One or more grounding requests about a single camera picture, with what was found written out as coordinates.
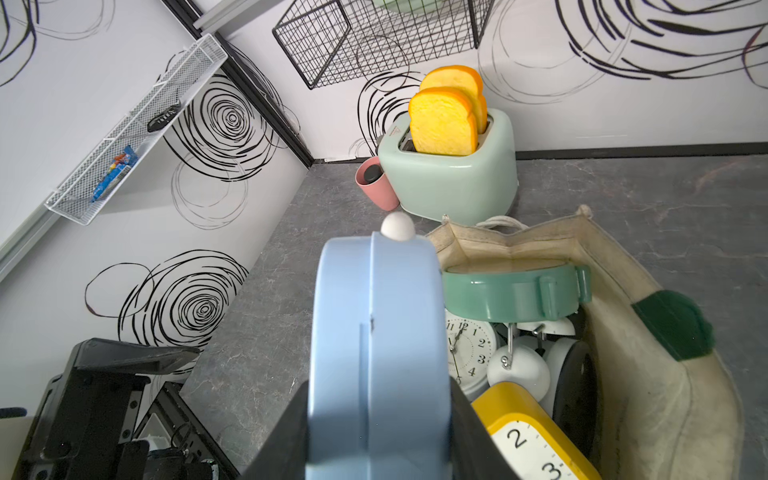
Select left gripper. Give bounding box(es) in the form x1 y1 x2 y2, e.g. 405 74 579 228
11 338 240 479

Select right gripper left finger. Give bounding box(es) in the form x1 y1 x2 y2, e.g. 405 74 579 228
240 381 309 480

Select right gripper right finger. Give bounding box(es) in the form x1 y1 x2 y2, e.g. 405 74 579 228
449 378 518 480

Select yellow rectangular clock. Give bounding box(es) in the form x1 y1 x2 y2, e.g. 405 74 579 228
472 382 601 480

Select silver twin bell clock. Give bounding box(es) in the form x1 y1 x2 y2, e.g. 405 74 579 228
445 310 499 401

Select white twin bell clock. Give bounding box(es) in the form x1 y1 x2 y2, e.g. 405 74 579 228
487 324 598 457

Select light blue clock back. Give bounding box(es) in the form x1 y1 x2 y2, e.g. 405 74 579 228
306 212 451 479

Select green round pastel clock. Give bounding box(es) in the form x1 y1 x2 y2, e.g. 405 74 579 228
442 260 592 324

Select cream canvas tote bag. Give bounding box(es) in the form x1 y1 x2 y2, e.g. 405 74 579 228
429 205 744 479

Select blue candy packet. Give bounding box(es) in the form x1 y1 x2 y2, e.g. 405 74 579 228
90 145 139 203

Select mint green toaster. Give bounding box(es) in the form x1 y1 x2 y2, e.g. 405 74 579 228
378 108 519 226

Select pink cup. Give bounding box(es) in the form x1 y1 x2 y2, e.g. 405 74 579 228
355 156 400 211

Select black remote control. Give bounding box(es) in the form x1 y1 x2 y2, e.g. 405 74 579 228
147 102 182 133

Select yellow toast slice front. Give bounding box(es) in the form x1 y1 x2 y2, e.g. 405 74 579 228
408 87 478 156

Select yellow toast slice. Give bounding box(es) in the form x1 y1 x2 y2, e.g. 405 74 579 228
408 87 478 156
420 65 488 134

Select yellow toast slice back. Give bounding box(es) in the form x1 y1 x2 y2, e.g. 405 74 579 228
420 65 488 134

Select mint green tongs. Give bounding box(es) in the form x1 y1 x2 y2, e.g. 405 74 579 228
372 0 444 15

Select white wire shelf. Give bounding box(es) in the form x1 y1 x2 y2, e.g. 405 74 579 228
44 35 228 226

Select black wire basket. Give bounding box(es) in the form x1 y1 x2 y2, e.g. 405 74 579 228
272 0 494 89

